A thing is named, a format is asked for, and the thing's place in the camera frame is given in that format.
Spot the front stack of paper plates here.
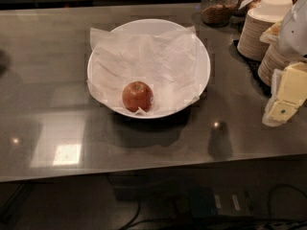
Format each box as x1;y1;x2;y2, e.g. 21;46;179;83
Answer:
258;43;290;86

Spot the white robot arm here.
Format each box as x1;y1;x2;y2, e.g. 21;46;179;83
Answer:
262;0;307;127

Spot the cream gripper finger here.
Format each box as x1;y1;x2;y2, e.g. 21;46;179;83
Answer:
268;62;307;123
260;21;282;44

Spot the dark box under table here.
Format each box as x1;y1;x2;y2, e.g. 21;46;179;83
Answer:
189;187;254;220

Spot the black tray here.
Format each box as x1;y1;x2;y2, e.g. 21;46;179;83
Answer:
232;39;272;98

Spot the red apple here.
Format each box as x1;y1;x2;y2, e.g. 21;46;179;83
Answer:
122;81;154;112

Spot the black cable under table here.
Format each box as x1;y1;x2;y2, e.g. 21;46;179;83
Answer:
105;172;307;230

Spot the glass jar with grains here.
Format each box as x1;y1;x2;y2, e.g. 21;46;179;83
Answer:
201;0;238;27

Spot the stack of paper plates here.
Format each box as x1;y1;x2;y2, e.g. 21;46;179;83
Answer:
258;43;290;86
237;8;282;61

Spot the white paper liner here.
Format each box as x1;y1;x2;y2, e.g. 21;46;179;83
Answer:
86;25;201;116

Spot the rear stack of paper plates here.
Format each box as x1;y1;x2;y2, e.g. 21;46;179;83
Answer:
237;8;282;61

